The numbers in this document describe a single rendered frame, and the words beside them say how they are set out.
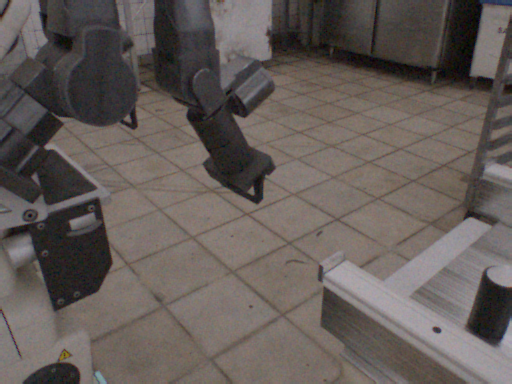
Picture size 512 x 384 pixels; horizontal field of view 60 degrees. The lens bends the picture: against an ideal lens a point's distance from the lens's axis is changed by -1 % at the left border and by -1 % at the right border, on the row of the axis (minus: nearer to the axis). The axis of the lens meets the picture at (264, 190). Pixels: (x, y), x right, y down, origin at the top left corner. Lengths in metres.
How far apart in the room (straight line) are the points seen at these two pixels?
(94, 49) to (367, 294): 0.34
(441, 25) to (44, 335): 3.81
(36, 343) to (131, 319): 0.89
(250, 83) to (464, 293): 0.37
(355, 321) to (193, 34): 0.36
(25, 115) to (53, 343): 0.43
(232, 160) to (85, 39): 0.27
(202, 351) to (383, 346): 1.18
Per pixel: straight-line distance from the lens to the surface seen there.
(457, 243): 0.56
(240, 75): 0.62
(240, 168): 0.65
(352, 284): 0.38
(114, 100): 0.49
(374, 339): 0.38
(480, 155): 2.03
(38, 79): 0.50
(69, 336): 0.83
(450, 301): 0.48
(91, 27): 0.48
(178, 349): 1.54
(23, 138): 0.48
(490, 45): 4.27
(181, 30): 0.54
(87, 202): 0.68
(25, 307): 0.77
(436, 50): 4.20
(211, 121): 0.59
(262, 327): 1.58
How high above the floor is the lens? 1.14
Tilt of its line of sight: 29 degrees down
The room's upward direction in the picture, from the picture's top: straight up
